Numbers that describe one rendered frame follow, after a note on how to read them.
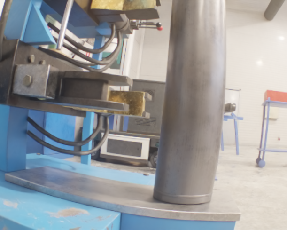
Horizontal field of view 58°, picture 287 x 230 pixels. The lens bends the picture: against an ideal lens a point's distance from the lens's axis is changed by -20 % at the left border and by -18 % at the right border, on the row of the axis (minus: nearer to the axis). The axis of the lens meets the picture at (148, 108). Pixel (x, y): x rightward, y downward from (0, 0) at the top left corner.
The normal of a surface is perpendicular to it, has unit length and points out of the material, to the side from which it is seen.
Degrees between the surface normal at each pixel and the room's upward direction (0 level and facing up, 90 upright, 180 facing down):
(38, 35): 90
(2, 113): 90
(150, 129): 90
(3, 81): 90
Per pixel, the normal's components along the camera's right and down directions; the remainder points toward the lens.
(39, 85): -0.15, -0.07
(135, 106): -0.40, -0.10
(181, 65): -0.59, -0.11
